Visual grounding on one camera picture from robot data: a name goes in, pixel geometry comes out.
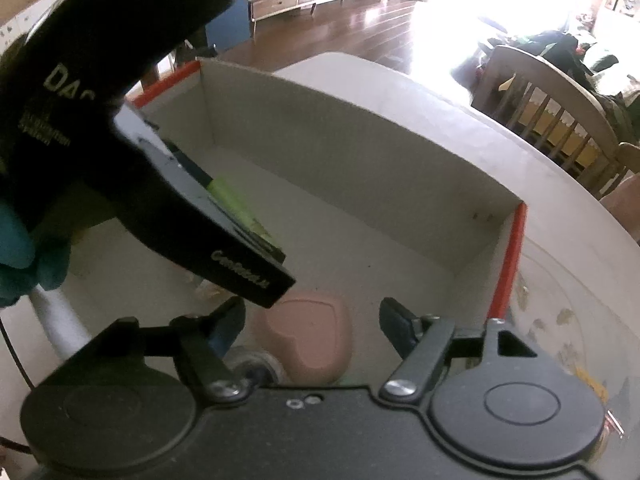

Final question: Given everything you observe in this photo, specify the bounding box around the green cylinder tube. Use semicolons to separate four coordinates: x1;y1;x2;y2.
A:
206;178;272;243

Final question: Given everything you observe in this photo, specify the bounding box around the pink heart box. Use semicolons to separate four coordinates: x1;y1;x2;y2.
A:
252;292;354;386

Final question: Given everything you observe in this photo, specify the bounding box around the blue gloved left hand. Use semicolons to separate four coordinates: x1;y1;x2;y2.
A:
1;203;70;308

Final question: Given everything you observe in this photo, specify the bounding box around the white cupboard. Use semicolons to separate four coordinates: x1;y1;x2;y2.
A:
0;0;55;54

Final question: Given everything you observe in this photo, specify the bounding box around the red cardboard shoebox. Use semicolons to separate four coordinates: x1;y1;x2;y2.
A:
29;57;528;386

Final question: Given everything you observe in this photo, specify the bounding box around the blue cabinet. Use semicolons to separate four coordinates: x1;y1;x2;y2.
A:
205;0;250;52

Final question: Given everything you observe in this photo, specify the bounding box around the yellow small box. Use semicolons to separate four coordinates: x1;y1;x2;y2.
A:
575;366;608;405

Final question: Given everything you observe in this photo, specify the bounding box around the red binder clip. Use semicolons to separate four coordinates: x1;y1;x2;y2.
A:
604;408;625;439

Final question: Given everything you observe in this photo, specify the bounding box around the pink towel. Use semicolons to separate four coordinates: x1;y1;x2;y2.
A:
600;174;640;242

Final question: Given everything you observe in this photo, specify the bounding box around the dark wooden chair far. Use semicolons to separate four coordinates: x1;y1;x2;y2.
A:
472;46;624;200

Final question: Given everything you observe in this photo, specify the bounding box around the wooden chair with towel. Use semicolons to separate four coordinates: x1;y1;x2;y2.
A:
596;142;640;198

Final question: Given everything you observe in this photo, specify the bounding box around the sofa with clothes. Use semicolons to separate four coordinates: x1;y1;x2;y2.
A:
473;30;639;122

